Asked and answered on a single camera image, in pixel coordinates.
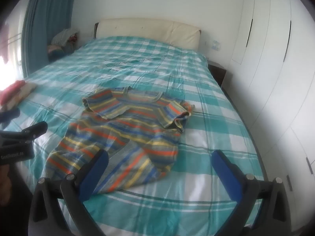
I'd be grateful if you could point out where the cream padded headboard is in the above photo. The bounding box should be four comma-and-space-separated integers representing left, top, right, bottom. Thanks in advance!
94, 18, 201, 52

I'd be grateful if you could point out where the teal plaid bedsheet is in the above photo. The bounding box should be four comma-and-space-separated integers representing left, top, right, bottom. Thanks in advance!
0, 36, 269, 236

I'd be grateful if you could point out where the pile of colourful clothes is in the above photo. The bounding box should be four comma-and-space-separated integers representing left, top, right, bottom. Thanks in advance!
47, 43, 75, 62

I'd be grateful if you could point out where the checkered brown cushion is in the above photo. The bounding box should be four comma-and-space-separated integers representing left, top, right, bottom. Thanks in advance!
0, 84, 37, 112

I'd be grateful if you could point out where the person's left hand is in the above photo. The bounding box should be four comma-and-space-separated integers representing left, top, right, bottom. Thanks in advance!
0, 163, 12, 206

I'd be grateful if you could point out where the dark wooden nightstand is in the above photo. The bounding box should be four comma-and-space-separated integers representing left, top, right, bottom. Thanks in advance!
208, 60, 227, 88

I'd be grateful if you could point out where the teal curtain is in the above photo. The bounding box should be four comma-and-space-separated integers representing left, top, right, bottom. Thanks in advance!
21, 0, 77, 77

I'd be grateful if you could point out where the dark cloth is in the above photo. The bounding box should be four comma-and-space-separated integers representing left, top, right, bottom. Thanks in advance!
0, 108, 20, 124

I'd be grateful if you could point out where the multicolour striped knit shirt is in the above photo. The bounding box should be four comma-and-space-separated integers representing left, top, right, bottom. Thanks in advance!
44, 87, 195, 194

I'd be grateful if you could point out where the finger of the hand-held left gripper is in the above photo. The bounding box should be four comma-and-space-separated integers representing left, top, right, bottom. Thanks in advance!
22, 121, 49, 141

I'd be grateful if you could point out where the white wardrobe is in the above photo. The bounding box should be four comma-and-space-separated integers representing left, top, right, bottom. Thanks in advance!
229, 0, 315, 236

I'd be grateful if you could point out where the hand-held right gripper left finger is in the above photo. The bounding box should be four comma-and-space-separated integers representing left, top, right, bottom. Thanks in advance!
28, 149, 110, 236

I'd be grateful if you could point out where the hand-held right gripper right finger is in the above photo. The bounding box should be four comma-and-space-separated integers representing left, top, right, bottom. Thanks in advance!
211, 149, 292, 236

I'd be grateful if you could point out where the metal window railing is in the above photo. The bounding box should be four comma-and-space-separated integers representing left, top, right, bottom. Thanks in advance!
0, 33, 23, 48

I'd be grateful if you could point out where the red folded cloth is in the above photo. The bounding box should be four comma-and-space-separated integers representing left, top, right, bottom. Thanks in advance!
0, 80, 26, 105

